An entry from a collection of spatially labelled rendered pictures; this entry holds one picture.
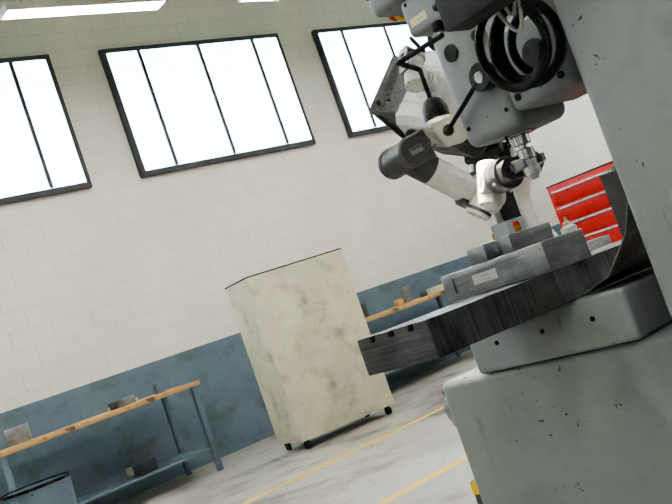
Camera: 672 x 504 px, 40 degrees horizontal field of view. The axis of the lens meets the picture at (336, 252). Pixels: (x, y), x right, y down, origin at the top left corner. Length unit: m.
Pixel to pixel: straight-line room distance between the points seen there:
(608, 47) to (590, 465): 0.98
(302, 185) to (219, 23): 2.23
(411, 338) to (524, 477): 0.70
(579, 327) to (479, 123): 0.56
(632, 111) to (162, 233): 8.76
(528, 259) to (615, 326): 0.24
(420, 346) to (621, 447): 0.60
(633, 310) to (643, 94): 0.48
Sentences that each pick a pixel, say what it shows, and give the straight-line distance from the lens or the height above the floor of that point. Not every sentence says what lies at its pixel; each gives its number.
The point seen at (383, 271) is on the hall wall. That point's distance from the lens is 11.98.
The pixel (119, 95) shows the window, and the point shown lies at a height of 4.10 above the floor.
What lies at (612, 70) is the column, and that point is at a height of 1.31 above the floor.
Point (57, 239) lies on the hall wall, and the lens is 9.92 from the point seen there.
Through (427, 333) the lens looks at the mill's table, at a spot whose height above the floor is 0.94.
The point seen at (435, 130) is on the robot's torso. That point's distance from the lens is 2.76.
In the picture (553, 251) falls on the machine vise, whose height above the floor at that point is 1.01.
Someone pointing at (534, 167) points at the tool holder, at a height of 1.21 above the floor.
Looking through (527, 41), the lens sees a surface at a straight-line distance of 2.21.
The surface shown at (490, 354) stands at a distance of 2.39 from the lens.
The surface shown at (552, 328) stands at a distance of 2.24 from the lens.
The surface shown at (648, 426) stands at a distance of 2.20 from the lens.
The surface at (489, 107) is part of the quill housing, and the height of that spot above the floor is 1.38.
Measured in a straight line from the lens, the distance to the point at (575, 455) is 2.35.
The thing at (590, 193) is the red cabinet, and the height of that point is 1.27.
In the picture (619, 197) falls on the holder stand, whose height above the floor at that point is 1.08.
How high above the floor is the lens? 1.04
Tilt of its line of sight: 4 degrees up
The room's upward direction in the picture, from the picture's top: 19 degrees counter-clockwise
